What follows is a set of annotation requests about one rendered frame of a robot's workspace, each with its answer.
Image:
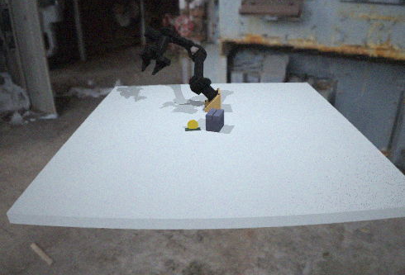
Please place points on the gold coin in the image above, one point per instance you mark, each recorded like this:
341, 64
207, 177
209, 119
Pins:
192, 124

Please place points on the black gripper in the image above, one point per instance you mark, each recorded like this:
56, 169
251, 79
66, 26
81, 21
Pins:
161, 61

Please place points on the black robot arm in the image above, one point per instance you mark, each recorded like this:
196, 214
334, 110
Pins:
164, 35

